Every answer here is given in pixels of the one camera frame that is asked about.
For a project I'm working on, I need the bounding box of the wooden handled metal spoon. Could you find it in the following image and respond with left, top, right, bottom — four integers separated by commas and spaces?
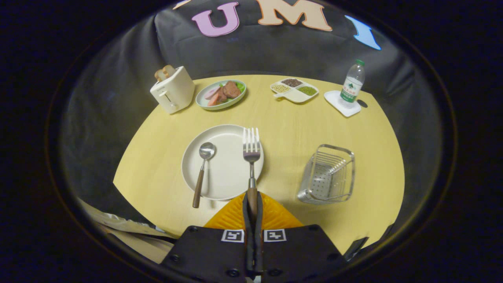
192, 142, 217, 209

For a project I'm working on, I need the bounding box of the cream toaster with bread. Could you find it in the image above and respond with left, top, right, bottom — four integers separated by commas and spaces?
150, 65, 195, 115

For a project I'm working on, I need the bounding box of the large white empty plate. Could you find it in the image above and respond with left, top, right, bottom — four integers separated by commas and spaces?
181, 124, 264, 201

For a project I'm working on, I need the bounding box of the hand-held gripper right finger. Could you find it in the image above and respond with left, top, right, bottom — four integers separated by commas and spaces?
255, 191, 348, 283

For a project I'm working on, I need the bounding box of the clear plastic water bottle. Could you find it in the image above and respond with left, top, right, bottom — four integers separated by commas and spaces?
340, 59, 365, 109

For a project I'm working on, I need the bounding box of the crumpled beige paper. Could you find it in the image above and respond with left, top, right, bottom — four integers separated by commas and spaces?
77, 198, 177, 265

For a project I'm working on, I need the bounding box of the wooden handled metal fork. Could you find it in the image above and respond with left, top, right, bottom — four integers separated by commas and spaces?
242, 127, 261, 221

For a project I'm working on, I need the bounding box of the green plate with meat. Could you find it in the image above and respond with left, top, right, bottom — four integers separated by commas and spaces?
195, 79, 247, 111

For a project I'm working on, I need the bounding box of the black backdrop cloth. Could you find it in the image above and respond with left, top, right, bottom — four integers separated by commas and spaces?
59, 0, 444, 252

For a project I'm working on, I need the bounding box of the white square coaster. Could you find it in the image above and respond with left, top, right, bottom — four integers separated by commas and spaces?
324, 90, 362, 118

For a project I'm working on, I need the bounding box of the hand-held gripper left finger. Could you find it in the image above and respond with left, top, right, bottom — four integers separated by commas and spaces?
160, 193, 254, 282

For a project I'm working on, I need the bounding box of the metal wire cutlery basket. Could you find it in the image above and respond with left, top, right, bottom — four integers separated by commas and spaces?
297, 144, 356, 205

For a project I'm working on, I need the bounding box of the white divided dish with grains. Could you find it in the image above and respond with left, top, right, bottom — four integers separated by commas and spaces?
270, 78, 319, 104

